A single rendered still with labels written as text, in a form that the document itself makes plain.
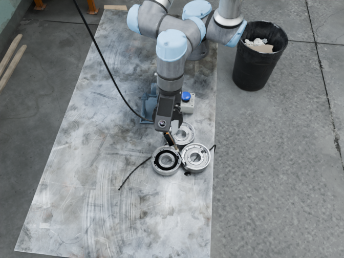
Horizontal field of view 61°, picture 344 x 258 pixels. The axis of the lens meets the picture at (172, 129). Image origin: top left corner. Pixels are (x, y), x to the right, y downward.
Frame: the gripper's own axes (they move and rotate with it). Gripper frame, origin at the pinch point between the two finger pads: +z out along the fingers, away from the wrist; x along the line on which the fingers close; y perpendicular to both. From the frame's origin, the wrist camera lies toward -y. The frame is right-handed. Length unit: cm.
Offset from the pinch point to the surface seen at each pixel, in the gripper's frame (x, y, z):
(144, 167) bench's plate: 7.0, -5.3, 14.0
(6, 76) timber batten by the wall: 139, 102, 80
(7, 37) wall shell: 158, 144, 74
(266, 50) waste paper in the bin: -55, 119, 43
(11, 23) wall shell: 158, 157, 68
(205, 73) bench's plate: -11.7, 42.4, 7.4
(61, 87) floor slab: 95, 99, 82
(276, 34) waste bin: -62, 133, 37
